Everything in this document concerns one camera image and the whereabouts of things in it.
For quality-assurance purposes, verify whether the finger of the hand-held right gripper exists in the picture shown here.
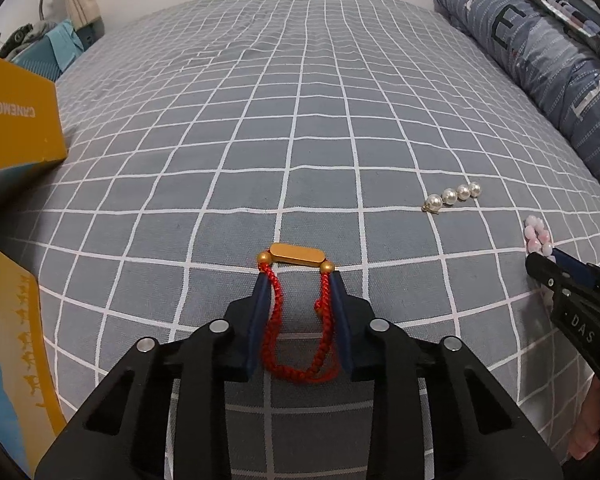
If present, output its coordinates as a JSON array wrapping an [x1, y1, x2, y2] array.
[[525, 252, 561, 292], [551, 247, 597, 287]]

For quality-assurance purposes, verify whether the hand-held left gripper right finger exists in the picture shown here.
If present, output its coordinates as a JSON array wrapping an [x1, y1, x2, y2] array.
[[329, 270, 564, 480]]

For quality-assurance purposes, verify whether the grey checked bed sheet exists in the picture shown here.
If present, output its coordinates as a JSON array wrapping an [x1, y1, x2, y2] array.
[[10, 0, 600, 480]]

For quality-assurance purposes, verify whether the pale pink bead bracelet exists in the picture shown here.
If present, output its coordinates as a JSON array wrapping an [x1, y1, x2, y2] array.
[[523, 215, 556, 307]]

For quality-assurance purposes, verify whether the blue and yellow cardboard box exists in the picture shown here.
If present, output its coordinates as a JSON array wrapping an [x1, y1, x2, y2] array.
[[0, 236, 68, 480]]

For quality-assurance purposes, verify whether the blue clothes pile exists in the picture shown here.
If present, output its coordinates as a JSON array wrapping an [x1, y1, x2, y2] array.
[[7, 20, 90, 82]]

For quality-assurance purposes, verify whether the folded blue printed quilt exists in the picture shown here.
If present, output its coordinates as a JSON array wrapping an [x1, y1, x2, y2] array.
[[434, 0, 600, 188]]

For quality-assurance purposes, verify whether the person's right hand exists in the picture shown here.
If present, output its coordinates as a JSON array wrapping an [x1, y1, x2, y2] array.
[[570, 379, 600, 463]]

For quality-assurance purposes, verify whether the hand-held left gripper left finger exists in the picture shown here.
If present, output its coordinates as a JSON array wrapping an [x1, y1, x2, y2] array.
[[34, 269, 275, 480]]

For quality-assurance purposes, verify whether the red braided bracelet gold bar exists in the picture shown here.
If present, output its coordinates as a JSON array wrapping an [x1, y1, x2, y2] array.
[[256, 243, 342, 387]]

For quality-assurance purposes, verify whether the pearl hair clip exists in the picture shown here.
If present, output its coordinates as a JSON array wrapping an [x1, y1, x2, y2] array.
[[422, 181, 482, 213]]

